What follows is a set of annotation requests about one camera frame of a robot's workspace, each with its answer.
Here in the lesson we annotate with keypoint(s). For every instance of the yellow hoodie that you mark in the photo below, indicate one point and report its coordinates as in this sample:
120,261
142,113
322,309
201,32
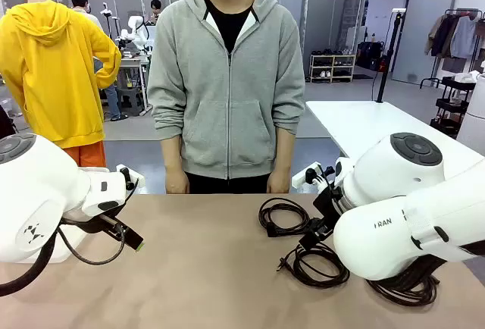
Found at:
49,79

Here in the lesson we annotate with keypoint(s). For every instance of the white device on black stand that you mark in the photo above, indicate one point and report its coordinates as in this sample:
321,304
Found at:
106,10

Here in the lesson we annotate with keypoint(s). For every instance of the white workbench desk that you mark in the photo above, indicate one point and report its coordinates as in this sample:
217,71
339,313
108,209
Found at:
130,61

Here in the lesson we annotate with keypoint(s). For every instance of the grey partition panel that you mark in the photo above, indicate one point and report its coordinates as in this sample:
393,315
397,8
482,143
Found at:
424,33

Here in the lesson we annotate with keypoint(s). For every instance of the shoe rack with shoes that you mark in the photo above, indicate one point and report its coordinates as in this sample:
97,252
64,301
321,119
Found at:
333,67

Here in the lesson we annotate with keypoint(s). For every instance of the grey step stool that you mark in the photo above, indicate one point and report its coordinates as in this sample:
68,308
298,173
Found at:
130,98

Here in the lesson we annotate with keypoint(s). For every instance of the person's right forearm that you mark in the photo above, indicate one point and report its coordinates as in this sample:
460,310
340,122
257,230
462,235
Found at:
172,158

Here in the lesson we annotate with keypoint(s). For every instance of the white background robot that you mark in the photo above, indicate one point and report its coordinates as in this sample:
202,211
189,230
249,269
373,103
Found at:
134,26

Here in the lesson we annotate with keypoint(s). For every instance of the background man in jeans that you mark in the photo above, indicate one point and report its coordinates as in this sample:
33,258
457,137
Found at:
79,0

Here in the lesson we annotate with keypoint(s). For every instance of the person's left forearm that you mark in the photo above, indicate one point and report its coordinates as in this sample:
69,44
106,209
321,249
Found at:
284,154

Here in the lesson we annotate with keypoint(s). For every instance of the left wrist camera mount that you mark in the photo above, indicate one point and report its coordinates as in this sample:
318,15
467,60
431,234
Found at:
139,182

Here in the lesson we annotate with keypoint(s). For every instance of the orange shorts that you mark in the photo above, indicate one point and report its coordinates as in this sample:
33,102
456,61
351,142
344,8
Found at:
89,154

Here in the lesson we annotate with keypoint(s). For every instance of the dark jacket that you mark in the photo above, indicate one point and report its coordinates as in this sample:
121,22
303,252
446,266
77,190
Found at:
443,37

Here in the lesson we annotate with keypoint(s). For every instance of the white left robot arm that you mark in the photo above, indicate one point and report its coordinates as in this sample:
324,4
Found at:
38,192

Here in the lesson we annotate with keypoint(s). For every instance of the white side table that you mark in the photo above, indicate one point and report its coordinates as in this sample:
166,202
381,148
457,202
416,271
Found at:
360,124

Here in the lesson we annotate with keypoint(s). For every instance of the person's right hand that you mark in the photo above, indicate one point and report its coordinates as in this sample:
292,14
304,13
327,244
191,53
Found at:
177,183

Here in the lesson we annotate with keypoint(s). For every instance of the black utility cart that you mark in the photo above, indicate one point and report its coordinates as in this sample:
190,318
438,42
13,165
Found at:
452,105

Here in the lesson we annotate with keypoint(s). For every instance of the black clothes rack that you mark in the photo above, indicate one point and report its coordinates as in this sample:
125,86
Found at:
464,11

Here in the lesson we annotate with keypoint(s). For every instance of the person's left hand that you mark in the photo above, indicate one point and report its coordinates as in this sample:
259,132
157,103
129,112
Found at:
278,183

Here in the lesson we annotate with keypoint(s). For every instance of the pale blue shirt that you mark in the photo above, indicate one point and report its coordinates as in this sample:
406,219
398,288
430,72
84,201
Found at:
464,39

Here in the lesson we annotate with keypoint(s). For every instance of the beige coat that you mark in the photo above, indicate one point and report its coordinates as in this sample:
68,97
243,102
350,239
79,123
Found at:
432,37

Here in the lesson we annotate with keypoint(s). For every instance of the black fabric item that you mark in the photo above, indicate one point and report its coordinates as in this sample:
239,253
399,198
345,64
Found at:
5,124

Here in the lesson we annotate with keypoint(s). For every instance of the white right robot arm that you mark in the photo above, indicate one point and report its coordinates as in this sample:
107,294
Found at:
398,177

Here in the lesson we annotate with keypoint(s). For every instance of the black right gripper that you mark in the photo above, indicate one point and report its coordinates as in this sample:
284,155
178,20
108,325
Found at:
329,207

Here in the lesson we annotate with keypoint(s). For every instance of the black pole stand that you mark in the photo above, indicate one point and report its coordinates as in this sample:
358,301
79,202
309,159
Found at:
390,48

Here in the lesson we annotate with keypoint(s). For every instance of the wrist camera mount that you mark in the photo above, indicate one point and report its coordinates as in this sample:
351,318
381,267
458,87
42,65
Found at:
139,182
299,179

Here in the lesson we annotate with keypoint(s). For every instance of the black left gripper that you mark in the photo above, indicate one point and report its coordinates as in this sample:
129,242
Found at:
94,223

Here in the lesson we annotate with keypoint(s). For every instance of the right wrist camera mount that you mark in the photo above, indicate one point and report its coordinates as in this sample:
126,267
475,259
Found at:
299,179

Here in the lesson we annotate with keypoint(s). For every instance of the black bags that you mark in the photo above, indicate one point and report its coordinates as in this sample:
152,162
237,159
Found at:
369,56

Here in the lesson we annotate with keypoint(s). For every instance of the background person with black hair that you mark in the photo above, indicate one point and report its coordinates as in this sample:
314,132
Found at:
155,6

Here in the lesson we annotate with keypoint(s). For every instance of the person in grey hoodie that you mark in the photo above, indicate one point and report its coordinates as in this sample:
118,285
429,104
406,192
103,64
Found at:
227,116

